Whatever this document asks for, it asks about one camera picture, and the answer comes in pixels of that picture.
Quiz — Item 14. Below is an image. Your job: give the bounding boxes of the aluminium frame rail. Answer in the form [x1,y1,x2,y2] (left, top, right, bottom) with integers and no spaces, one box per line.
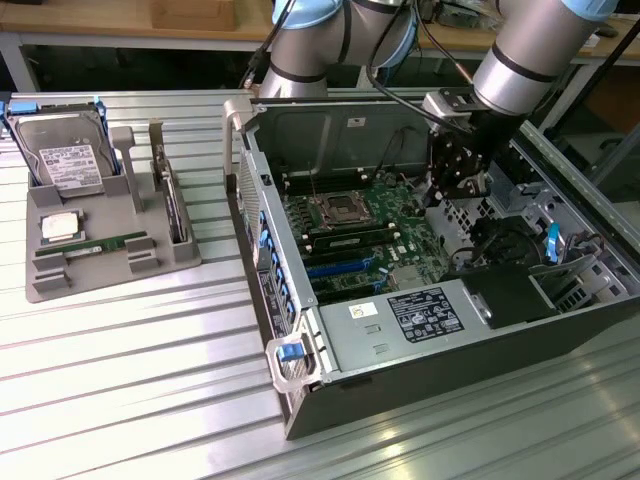
[519,117,640,241]

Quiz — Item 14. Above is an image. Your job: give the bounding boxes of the CPU chip silver lid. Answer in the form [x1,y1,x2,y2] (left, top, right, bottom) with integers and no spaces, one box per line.
[39,213,84,244]

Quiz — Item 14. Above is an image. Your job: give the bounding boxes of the metal disk bay cage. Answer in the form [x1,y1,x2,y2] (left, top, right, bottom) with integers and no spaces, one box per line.
[424,112,551,241]

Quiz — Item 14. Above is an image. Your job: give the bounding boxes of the hard disk in blue caddy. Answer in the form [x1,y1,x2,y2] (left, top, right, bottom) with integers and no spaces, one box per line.
[0,97,121,195]

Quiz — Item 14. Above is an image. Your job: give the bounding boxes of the grey power supply unit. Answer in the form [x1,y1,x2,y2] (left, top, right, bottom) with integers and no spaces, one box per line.
[318,279,494,375]

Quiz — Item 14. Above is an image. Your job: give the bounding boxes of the grey plastic parts rack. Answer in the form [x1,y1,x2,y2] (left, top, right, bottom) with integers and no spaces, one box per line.
[24,124,204,305]

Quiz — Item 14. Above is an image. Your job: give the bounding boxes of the blue disk wire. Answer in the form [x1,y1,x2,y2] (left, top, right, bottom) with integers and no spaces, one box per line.
[546,223,562,265]

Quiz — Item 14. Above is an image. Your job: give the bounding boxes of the black plastic fan shroud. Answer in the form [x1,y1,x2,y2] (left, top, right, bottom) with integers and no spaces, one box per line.
[442,263,560,330]

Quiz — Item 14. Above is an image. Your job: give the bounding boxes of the RAM slot white latches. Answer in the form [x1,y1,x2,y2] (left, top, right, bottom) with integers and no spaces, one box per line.
[282,174,369,191]
[305,232,400,254]
[302,223,396,240]
[279,167,365,181]

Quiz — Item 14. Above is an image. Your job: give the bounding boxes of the graphics card with metal bracket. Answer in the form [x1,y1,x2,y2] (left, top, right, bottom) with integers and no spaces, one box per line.
[148,119,191,246]

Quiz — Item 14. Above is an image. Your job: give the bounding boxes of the silver chipset heatsink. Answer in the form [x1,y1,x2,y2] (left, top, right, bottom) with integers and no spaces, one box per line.
[388,266,426,296]

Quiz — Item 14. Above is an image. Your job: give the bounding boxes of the CPU socket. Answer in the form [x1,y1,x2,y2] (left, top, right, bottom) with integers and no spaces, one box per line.
[317,191,370,229]

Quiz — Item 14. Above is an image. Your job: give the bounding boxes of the grey metal device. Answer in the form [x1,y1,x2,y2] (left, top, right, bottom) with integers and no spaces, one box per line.
[419,0,501,30]

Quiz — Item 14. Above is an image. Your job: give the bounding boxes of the blue expansion slot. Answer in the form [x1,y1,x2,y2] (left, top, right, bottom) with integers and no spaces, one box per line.
[305,258,377,281]

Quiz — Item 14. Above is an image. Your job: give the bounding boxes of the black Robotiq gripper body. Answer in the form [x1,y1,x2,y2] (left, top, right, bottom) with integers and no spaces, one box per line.
[424,110,527,209]

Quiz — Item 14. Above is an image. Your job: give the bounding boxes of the black slanted pole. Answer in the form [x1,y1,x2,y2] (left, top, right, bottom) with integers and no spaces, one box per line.
[539,19,640,136]

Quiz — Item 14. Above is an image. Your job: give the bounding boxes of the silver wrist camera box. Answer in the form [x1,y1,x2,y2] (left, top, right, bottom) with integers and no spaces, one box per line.
[422,87,475,124]

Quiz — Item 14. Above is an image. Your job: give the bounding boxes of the open black PC case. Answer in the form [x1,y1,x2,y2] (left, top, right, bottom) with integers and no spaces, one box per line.
[222,92,640,441]

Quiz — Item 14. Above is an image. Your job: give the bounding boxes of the black expansion slot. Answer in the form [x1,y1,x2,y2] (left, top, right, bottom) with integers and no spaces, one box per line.
[312,279,379,296]
[301,249,384,268]

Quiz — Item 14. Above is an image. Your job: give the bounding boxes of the wooden workbench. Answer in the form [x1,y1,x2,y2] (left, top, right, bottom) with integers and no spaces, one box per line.
[0,0,640,69]

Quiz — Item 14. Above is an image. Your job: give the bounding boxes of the black looped wire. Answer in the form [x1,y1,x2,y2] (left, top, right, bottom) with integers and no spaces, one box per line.
[378,125,431,177]

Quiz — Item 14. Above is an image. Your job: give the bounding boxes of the black camera cable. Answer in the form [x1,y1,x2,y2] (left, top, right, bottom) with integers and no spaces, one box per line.
[364,0,476,136]

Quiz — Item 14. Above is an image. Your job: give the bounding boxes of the black robot cable with connector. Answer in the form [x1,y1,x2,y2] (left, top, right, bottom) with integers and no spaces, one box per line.
[239,0,299,92]

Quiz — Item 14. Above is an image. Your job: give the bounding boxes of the green motherboard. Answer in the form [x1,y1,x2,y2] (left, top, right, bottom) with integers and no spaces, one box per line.
[279,167,451,306]

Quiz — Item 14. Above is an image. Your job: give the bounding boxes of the black power wire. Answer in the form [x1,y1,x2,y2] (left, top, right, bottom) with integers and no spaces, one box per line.
[449,242,506,274]

